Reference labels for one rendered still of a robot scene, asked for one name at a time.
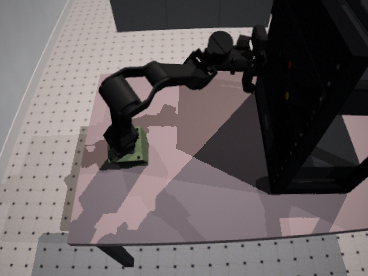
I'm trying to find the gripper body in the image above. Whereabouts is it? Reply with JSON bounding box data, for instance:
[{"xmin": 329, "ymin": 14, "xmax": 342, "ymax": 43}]
[{"xmin": 227, "ymin": 25, "xmax": 268, "ymax": 93}]

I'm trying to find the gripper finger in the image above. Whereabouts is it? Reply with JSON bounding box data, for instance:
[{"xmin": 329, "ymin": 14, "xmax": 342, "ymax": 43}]
[
  {"xmin": 261, "ymin": 50, "xmax": 281, "ymax": 67},
  {"xmin": 257, "ymin": 61, "xmax": 282, "ymax": 79}
]

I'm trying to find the black server rack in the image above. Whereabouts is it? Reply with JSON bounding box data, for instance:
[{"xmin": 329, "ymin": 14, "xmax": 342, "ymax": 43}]
[{"xmin": 254, "ymin": 0, "xmax": 368, "ymax": 195}]

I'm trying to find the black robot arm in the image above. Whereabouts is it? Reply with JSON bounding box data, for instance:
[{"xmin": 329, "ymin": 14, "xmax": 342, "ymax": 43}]
[{"xmin": 98, "ymin": 31, "xmax": 251, "ymax": 158}]

